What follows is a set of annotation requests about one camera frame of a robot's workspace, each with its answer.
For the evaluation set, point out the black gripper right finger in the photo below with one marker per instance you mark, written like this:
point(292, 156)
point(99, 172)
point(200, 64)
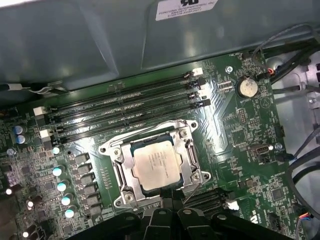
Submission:
point(197, 225)

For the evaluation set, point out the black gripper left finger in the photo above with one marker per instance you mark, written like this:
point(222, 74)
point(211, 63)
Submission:
point(155, 225)

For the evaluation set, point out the thin metal locking lever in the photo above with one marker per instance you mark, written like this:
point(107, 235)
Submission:
point(192, 193)
point(140, 134)

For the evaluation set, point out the silver CPU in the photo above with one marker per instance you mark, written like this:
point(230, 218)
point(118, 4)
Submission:
point(156, 165)

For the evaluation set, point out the metal socket cover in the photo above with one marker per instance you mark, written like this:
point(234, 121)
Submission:
point(127, 167)

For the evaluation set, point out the CPU socket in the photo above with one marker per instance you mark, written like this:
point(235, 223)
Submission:
point(203, 175)

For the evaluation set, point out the black RAM slot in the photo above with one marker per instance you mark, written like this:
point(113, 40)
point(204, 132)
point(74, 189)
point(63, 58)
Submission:
point(210, 196)
point(120, 102)
point(120, 113)
point(212, 205)
point(120, 91)
point(120, 125)

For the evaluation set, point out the green motherboard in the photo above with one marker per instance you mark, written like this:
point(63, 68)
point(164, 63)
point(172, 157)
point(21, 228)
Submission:
point(225, 120)

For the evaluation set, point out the round coin battery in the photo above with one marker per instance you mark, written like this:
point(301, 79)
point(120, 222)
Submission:
point(247, 87)

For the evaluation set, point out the black PC case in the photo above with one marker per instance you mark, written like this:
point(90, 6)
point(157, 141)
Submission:
point(75, 45)

